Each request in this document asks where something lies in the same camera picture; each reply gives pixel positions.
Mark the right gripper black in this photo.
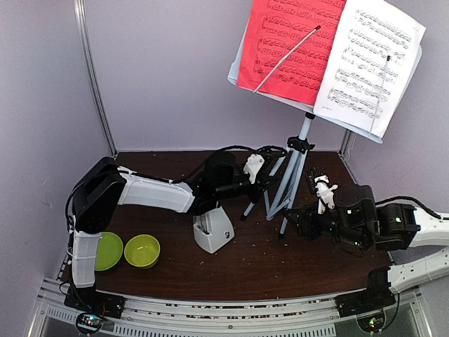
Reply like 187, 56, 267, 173
283, 201, 369, 250

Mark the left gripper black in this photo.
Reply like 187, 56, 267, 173
215, 171, 278, 204

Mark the white perforated music stand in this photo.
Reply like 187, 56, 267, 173
227, 0, 424, 240

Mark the grey metronome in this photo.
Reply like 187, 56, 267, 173
193, 206, 235, 254

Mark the red sheet music page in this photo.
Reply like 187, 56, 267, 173
236, 0, 346, 105

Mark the white sheet music page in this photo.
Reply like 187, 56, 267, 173
313, 1, 427, 143

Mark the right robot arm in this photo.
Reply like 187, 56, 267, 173
283, 180, 448, 310

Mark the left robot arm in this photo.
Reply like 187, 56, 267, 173
65, 147, 271, 312

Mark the yellow-green bowl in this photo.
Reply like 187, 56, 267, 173
123, 234, 161, 269

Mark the green plate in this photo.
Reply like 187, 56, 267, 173
95, 232, 123, 272

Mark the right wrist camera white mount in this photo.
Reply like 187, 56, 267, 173
305, 167, 338, 215

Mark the right aluminium corner post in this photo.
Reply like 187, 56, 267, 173
338, 130, 356, 161

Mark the aluminium corner post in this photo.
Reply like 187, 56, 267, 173
73, 0, 119, 157
338, 130, 356, 161

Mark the aluminium front rail frame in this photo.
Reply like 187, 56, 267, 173
25, 278, 434, 336

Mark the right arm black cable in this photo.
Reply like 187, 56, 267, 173
375, 196, 446, 220

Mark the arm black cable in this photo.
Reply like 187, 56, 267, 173
66, 144, 292, 232
375, 196, 446, 220

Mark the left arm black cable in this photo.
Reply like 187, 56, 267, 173
66, 144, 292, 232

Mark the left aluminium corner post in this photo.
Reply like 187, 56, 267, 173
73, 0, 119, 157

